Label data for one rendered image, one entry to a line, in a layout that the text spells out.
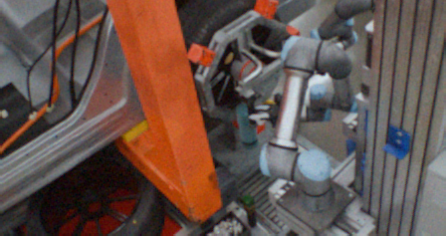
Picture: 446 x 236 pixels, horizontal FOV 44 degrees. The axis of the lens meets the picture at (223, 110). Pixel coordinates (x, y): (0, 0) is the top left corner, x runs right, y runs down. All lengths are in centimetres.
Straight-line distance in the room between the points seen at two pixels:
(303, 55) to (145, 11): 62
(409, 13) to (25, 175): 172
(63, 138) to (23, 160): 19
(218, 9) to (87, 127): 80
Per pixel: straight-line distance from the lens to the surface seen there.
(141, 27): 176
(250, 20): 256
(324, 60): 202
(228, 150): 318
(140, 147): 269
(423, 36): 155
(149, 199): 271
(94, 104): 253
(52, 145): 254
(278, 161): 205
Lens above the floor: 261
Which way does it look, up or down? 44 degrees down
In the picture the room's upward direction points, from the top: 11 degrees counter-clockwise
